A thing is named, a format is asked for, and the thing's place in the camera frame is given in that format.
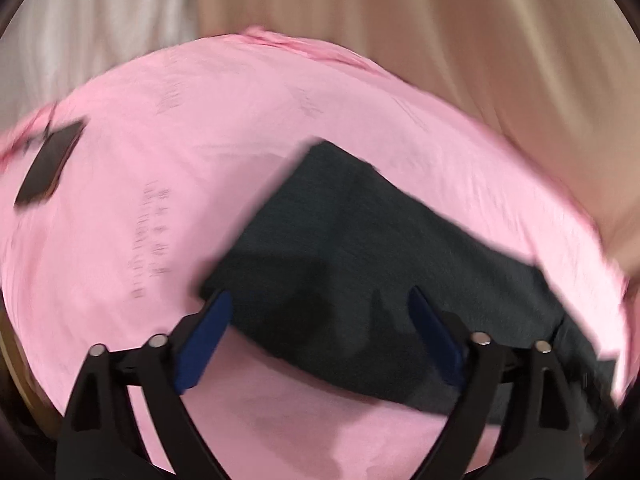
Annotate white satin curtain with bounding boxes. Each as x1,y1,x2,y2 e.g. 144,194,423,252
0,0,201,131

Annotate beige curtain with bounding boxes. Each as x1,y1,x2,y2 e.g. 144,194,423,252
195,0,640,281

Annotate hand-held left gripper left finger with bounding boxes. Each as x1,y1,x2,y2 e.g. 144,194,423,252
55,290,234,480

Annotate dark grey pants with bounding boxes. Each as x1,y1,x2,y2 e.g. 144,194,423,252
200,139,618,461

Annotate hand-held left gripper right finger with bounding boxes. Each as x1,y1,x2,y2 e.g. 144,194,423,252
407,286,587,480

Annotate black smartphone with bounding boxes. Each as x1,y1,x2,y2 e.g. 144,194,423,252
14,119,86,207

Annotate pink printed bed sheet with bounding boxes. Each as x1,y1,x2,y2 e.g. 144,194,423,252
0,25,632,480

